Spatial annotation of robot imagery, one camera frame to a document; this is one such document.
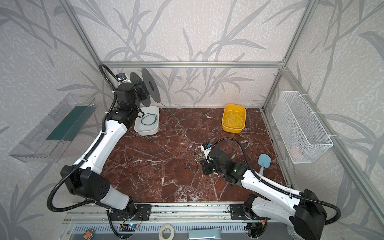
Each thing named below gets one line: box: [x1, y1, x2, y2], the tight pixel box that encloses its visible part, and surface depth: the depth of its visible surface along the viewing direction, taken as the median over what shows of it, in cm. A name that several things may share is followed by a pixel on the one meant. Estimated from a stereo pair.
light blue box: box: [188, 229, 221, 240], surface depth 65 cm
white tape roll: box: [158, 223, 175, 240], surface depth 70 cm
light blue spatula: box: [257, 153, 272, 176], surface depth 93 cm
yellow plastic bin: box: [221, 104, 247, 134], surface depth 111 cm
